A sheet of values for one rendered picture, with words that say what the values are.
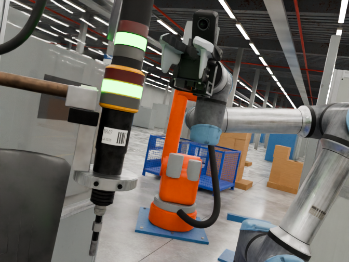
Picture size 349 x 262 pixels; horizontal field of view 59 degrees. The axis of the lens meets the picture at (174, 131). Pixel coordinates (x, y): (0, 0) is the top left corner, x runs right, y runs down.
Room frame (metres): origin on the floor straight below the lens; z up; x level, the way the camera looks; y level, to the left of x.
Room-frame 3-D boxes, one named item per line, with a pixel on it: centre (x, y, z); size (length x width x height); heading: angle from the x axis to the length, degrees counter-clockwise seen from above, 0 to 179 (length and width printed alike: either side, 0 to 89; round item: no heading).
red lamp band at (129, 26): (0.34, 0.07, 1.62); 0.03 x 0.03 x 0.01
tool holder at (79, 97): (0.34, 0.07, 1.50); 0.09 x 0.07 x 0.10; 106
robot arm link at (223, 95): (0.77, -0.08, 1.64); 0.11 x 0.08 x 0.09; 161
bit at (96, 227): (0.34, 0.07, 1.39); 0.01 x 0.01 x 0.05
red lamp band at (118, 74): (0.34, 0.07, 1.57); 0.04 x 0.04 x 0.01
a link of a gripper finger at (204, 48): (0.52, -0.02, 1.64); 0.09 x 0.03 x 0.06; 173
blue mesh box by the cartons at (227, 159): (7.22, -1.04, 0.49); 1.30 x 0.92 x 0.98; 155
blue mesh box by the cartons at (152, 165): (7.60, -0.09, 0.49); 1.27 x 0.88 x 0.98; 155
